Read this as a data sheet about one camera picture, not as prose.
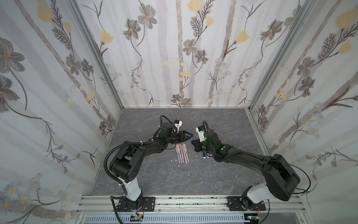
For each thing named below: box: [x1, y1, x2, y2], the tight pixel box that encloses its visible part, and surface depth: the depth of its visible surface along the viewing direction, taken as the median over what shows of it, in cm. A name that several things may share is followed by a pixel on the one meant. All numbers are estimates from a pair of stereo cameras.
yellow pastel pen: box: [175, 144, 181, 164], surface depth 95 cm
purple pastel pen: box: [179, 143, 185, 163], surface depth 95 cm
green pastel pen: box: [181, 144, 188, 164], surface depth 95 cm
